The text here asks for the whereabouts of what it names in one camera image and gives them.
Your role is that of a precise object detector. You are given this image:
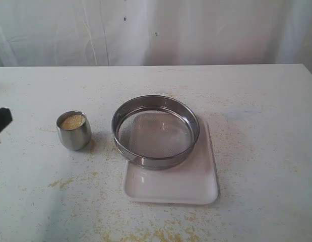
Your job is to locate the stainless steel cup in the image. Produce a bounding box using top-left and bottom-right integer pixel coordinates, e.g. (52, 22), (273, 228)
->
(56, 110), (92, 151)

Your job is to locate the round stainless steel sieve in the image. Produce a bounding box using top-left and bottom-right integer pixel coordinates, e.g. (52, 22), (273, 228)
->
(111, 95), (200, 170)

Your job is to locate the white backdrop curtain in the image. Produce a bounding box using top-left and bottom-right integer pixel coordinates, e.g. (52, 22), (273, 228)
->
(0, 1), (312, 68)

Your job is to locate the white plastic tray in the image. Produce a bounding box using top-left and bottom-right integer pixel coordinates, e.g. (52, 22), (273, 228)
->
(122, 117), (219, 205)

